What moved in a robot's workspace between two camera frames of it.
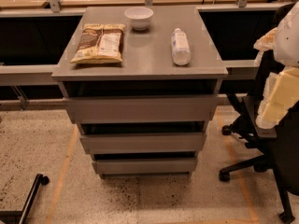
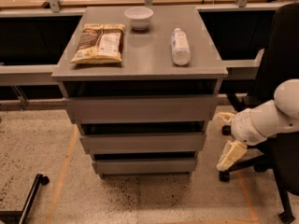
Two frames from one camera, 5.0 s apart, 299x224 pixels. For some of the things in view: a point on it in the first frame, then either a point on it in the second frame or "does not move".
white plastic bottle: (180, 48) does not move
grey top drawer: (142, 109) does not move
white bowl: (139, 17) does not move
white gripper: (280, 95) to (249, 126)
